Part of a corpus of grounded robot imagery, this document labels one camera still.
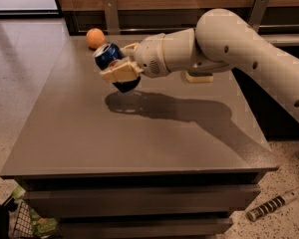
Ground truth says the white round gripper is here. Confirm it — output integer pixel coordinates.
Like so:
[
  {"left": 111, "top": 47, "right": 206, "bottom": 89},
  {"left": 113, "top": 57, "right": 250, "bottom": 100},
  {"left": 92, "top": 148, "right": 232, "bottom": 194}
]
[{"left": 101, "top": 34, "right": 169, "bottom": 83}]

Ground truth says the blue pepsi can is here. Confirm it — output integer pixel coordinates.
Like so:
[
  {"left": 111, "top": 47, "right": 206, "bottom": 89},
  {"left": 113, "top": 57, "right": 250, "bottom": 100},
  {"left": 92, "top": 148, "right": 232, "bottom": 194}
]
[{"left": 94, "top": 43, "right": 141, "bottom": 93}]

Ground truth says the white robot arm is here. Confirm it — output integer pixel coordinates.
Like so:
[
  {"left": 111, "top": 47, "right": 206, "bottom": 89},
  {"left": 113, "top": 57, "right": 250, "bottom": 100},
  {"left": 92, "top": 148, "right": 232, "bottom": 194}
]
[{"left": 94, "top": 9, "right": 299, "bottom": 122}]

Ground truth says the orange fruit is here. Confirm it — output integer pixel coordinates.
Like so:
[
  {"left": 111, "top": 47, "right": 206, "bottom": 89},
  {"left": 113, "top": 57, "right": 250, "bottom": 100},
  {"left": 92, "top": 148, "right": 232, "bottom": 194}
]
[{"left": 86, "top": 28, "right": 106, "bottom": 49}]

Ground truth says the green yellow sponge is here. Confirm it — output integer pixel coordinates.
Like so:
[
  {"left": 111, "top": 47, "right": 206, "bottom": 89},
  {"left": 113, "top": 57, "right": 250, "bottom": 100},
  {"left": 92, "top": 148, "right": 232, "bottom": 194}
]
[{"left": 185, "top": 72, "right": 213, "bottom": 84}]

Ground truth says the grey upper drawer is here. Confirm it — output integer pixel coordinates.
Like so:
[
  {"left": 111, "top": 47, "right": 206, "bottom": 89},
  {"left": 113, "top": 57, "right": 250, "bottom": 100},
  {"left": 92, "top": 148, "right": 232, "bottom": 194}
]
[{"left": 24, "top": 184, "right": 260, "bottom": 218}]

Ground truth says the grey drawer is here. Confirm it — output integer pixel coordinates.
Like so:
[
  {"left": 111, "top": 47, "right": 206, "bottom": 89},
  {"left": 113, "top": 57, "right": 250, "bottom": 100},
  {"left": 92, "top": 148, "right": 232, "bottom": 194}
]
[
  {"left": 24, "top": 184, "right": 260, "bottom": 218},
  {"left": 61, "top": 218, "right": 233, "bottom": 239}
]

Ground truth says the grey lower drawer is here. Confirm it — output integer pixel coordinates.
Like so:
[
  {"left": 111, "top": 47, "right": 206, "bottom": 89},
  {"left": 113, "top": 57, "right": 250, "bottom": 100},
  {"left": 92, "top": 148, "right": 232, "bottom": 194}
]
[{"left": 61, "top": 218, "right": 233, "bottom": 239}]

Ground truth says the green snack bag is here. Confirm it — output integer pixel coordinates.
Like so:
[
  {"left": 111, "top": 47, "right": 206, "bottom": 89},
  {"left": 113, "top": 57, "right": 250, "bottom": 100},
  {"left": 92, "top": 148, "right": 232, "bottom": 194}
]
[{"left": 9, "top": 186, "right": 58, "bottom": 239}]

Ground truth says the striped power strip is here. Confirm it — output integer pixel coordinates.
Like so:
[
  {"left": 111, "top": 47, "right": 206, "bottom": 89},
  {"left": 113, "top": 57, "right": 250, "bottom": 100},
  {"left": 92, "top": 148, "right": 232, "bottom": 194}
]
[{"left": 246, "top": 191, "right": 299, "bottom": 222}]

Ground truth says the left metal bracket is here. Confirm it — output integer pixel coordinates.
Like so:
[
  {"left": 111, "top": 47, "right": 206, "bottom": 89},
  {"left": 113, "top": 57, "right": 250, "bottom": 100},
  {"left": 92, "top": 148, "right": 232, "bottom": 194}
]
[{"left": 103, "top": 0, "right": 121, "bottom": 35}]

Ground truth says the metal bracket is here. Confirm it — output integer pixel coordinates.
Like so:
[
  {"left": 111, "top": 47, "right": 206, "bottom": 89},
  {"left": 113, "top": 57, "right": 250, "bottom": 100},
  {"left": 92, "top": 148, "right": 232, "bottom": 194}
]
[
  {"left": 248, "top": 0, "right": 270, "bottom": 32},
  {"left": 103, "top": 0, "right": 121, "bottom": 35}
]

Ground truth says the metal rail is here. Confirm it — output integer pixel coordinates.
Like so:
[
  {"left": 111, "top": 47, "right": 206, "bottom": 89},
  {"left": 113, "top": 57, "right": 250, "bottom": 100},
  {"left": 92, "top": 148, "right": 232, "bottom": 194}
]
[{"left": 77, "top": 23, "right": 299, "bottom": 35}]

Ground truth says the right metal bracket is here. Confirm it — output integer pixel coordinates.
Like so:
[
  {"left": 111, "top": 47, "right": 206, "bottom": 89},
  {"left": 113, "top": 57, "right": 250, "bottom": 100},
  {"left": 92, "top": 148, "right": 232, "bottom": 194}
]
[{"left": 248, "top": 0, "right": 270, "bottom": 32}]

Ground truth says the black wire basket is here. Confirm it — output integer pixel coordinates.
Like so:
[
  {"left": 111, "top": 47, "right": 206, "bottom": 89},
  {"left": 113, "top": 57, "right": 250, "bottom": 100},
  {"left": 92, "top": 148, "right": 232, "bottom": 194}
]
[{"left": 0, "top": 196, "right": 34, "bottom": 239}]

